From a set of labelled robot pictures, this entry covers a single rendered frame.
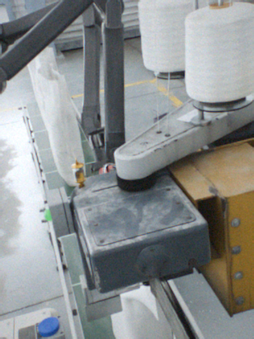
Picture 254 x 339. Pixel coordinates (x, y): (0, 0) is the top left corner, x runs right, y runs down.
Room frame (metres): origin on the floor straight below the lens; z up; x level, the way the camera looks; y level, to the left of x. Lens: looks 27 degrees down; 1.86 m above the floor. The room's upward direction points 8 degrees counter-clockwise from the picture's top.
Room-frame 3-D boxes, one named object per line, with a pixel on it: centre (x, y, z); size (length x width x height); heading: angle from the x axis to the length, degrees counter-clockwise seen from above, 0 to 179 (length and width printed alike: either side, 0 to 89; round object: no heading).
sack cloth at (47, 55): (3.72, 0.52, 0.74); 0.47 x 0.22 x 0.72; 12
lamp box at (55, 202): (0.96, 0.17, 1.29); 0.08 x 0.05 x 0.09; 11
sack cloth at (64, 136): (2.99, 0.39, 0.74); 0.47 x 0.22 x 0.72; 9
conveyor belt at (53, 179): (3.70, 0.53, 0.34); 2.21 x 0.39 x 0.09; 11
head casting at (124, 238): (0.88, 0.01, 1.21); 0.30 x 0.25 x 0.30; 11
